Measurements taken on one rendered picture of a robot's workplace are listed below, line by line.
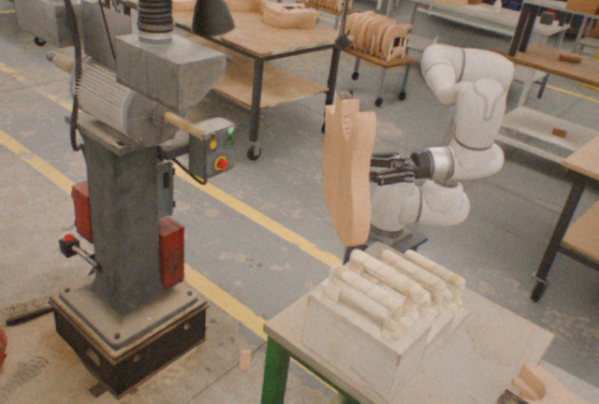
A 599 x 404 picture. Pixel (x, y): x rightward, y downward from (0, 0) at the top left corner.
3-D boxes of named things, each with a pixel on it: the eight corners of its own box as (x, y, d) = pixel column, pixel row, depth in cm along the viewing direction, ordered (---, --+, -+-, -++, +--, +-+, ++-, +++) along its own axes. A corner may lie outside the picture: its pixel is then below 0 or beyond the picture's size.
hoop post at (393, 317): (378, 337, 123) (386, 306, 119) (386, 329, 126) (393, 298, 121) (390, 344, 122) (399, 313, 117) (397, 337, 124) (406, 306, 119)
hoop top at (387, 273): (346, 260, 134) (348, 250, 133) (354, 254, 136) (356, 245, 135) (415, 301, 124) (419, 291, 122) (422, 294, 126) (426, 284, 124)
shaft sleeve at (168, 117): (164, 112, 178) (171, 111, 181) (163, 121, 180) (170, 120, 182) (200, 130, 169) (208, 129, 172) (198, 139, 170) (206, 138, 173)
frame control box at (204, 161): (155, 174, 222) (153, 117, 210) (195, 159, 237) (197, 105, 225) (194, 198, 210) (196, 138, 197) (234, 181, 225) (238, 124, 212)
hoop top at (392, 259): (377, 259, 149) (379, 250, 148) (383, 254, 151) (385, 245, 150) (441, 296, 139) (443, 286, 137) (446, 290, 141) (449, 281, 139)
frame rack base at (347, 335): (299, 344, 142) (307, 295, 133) (334, 316, 152) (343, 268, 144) (387, 406, 127) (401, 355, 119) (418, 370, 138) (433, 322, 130)
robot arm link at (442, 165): (437, 169, 154) (417, 171, 153) (442, 140, 149) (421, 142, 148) (450, 185, 146) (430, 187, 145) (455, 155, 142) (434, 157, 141)
